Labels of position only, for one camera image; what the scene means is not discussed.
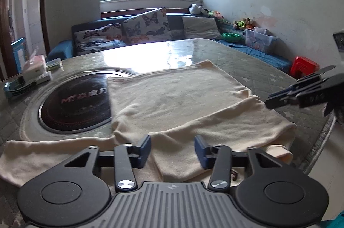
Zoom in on green bowl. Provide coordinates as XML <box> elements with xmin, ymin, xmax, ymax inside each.
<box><xmin>222</xmin><ymin>33</ymin><xmax>243</xmax><ymax>43</ymax></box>

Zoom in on small white box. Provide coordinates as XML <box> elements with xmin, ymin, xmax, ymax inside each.
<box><xmin>35</xmin><ymin>72</ymin><xmax>52</xmax><ymax>84</ymax></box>

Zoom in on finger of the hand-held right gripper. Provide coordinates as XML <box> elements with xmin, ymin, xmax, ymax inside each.
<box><xmin>296</xmin><ymin>65</ymin><xmax>337</xmax><ymax>87</ymax></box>
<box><xmin>265</xmin><ymin>84</ymin><xmax>305</xmax><ymax>110</ymax></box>

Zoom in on upright butterfly print pillow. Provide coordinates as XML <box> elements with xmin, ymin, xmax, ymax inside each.
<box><xmin>122</xmin><ymin>8</ymin><xmax>173</xmax><ymax>45</ymax></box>

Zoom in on clear plastic storage box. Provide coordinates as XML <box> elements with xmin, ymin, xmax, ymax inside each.
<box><xmin>244</xmin><ymin>27</ymin><xmax>277</xmax><ymax>53</ymax></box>

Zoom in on blue sofa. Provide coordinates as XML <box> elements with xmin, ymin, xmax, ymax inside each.
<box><xmin>47</xmin><ymin>13</ymin><xmax>293</xmax><ymax>73</ymax></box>

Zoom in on grey quilted tablecloth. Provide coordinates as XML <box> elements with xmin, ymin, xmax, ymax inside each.
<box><xmin>0</xmin><ymin>38</ymin><xmax>338</xmax><ymax>175</ymax></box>

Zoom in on blue cardboard box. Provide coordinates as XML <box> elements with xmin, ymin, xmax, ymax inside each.
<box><xmin>11</xmin><ymin>38</ymin><xmax>28</xmax><ymax>74</ymax></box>

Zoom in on red plastic stool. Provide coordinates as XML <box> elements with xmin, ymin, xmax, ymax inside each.
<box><xmin>289</xmin><ymin>56</ymin><xmax>320</xmax><ymax>79</ymax></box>

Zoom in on black round induction cooktop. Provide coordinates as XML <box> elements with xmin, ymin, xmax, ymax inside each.
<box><xmin>39</xmin><ymin>72</ymin><xmax>135</xmax><ymax>135</ymax></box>

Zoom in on panda plush toy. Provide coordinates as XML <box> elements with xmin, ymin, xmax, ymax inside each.
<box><xmin>189</xmin><ymin>4</ymin><xmax>209</xmax><ymax>15</ymax></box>

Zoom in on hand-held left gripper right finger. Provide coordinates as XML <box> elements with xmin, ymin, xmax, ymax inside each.
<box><xmin>194</xmin><ymin>135</ymin><xmax>281</xmax><ymax>192</ymax></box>

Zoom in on flat butterfly print pillow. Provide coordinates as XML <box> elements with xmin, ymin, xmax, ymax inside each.
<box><xmin>73</xmin><ymin>23</ymin><xmax>127</xmax><ymax>56</ymax></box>

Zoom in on colourful plush toys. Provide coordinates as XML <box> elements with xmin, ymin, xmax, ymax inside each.
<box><xmin>233</xmin><ymin>18</ymin><xmax>255</xmax><ymax>31</ymax></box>

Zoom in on brown wooden door frame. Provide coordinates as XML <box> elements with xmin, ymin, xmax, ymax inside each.
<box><xmin>0</xmin><ymin>0</ymin><xmax>50</xmax><ymax>81</ymax></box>

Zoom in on cream cloth garment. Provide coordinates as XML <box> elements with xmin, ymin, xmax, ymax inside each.
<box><xmin>0</xmin><ymin>59</ymin><xmax>297</xmax><ymax>188</ymax></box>

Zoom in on green packet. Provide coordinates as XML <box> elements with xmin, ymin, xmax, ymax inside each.
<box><xmin>45</xmin><ymin>59</ymin><xmax>64</xmax><ymax>72</ymax></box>

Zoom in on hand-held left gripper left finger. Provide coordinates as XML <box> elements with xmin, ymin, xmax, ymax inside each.
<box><xmin>64</xmin><ymin>134</ymin><xmax>152</xmax><ymax>193</ymax></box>

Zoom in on grey pillow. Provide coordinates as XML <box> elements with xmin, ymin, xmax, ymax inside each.
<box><xmin>182</xmin><ymin>16</ymin><xmax>223</xmax><ymax>41</ymax></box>

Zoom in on white and pink tissue box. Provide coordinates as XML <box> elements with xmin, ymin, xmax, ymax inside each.
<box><xmin>23</xmin><ymin>55</ymin><xmax>46</xmax><ymax>81</ymax></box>

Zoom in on blue and green flat box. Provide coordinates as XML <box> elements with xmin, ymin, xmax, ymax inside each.
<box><xmin>4</xmin><ymin>75</ymin><xmax>37</xmax><ymax>100</ymax></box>

